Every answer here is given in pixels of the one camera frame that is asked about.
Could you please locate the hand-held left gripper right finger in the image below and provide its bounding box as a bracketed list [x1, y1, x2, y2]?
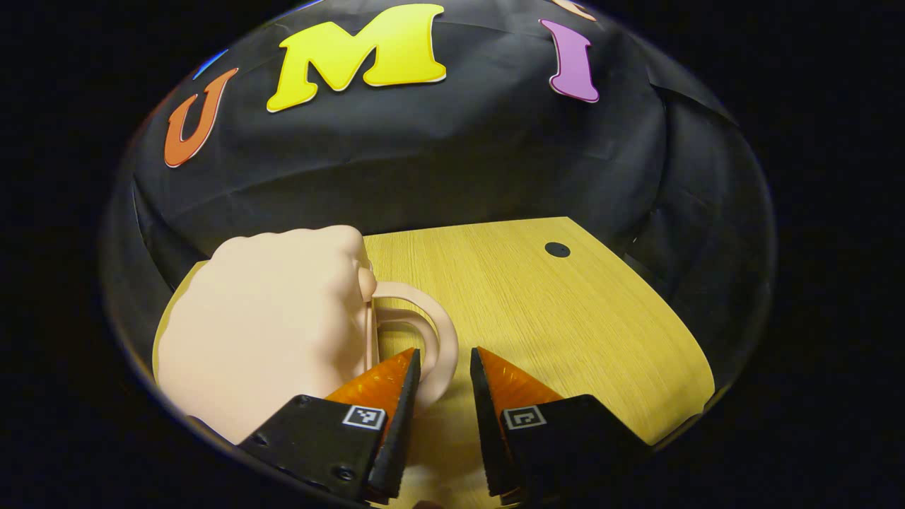
[469, 346, 655, 506]

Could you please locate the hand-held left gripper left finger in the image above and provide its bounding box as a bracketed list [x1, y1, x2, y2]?
[237, 346, 423, 505]

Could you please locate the pink suitcase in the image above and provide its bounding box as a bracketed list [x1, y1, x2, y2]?
[152, 225, 460, 446]

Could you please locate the black backdrop cloth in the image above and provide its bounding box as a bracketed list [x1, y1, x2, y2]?
[106, 0, 775, 397]

